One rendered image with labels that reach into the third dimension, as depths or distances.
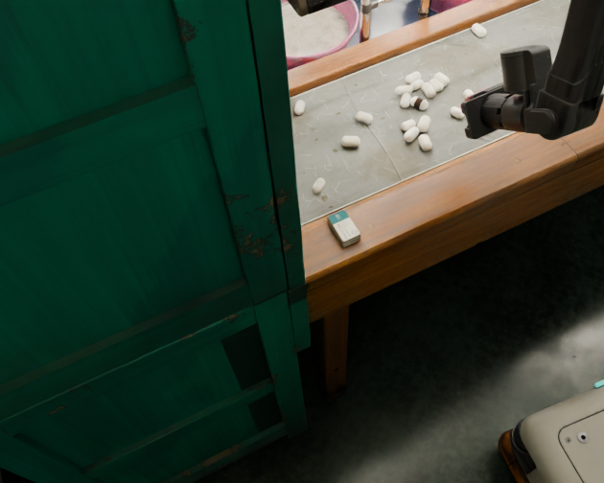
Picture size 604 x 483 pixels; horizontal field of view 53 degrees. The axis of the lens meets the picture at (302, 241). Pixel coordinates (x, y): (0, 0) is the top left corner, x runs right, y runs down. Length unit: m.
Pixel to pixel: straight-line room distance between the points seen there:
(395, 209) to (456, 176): 0.14
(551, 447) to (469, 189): 0.64
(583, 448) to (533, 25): 0.95
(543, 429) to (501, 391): 0.33
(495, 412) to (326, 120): 0.95
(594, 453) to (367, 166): 0.81
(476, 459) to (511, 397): 0.20
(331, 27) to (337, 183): 0.46
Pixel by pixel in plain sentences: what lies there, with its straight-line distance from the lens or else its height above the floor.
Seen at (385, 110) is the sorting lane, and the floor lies 0.74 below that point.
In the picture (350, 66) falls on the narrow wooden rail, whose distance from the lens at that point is 1.35.
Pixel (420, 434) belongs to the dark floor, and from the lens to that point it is 1.74.
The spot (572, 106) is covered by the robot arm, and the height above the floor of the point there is 1.06.
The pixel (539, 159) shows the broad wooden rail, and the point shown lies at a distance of 1.23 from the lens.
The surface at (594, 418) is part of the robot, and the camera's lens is 1.56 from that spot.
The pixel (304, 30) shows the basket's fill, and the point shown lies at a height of 0.73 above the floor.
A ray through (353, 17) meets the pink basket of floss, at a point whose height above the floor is 0.75.
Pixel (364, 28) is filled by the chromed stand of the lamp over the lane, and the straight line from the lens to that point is 1.40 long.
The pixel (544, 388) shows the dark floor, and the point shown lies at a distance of 1.86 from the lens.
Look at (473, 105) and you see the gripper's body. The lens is 1.06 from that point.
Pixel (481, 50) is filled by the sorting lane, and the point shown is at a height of 0.74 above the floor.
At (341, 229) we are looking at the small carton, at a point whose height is 0.78.
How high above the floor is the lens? 1.68
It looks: 59 degrees down
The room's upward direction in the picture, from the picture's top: 5 degrees counter-clockwise
